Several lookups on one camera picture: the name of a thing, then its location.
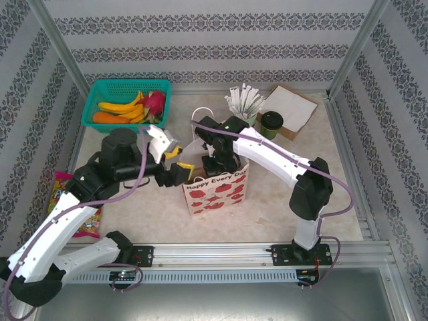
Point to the tomato print paper bag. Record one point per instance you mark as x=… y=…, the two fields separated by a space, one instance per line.
x=214 y=197

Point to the brown cardboard box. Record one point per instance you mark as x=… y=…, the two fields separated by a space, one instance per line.
x=294 y=133

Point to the white napkin stack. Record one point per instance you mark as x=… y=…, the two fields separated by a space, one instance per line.
x=291 y=107

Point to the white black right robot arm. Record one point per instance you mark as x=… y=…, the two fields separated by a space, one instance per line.
x=311 y=190

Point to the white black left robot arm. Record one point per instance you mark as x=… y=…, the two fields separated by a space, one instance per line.
x=67 y=217

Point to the green coffee cup black lid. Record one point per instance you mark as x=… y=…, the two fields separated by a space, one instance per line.
x=271 y=121

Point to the orange fruit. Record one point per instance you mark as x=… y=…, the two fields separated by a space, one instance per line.
x=110 y=117

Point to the yellow banana bunch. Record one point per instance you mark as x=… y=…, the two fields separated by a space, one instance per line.
x=117 y=107

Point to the paper wrapped straw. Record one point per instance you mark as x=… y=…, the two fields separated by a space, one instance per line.
x=254 y=102
x=244 y=98
x=258 y=106
x=249 y=100
x=235 y=100
x=231 y=105

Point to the pink dragon fruit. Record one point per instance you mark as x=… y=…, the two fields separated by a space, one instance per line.
x=154 y=100

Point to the teal plastic basket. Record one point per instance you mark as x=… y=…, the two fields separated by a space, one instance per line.
x=100 y=90

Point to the colourful candy bag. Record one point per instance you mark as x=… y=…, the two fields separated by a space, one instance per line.
x=58 y=190

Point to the small circuit board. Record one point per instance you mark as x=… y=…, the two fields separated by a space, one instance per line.
x=123 y=275
x=307 y=277

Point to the aluminium frame cross bar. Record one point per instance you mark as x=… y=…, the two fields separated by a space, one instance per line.
x=200 y=88

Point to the aluminium mounting rail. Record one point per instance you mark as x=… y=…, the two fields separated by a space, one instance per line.
x=207 y=254

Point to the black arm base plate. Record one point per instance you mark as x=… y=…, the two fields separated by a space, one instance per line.
x=279 y=255
x=145 y=255

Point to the aluminium frame post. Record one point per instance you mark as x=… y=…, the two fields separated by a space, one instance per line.
x=57 y=43
x=357 y=43

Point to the aluminium frame side rail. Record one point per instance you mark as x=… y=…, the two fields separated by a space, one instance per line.
x=347 y=174

